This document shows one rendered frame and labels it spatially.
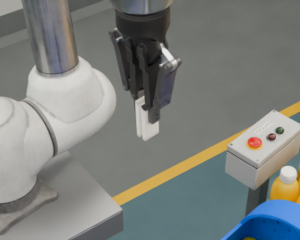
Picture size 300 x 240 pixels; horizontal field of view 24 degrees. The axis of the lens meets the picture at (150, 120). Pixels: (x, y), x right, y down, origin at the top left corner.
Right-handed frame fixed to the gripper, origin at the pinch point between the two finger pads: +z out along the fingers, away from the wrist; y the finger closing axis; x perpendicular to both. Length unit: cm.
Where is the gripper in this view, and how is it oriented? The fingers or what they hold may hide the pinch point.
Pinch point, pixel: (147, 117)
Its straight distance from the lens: 106.5
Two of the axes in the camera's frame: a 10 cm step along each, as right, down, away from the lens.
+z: 0.3, 7.6, 6.4
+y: -6.8, -4.6, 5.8
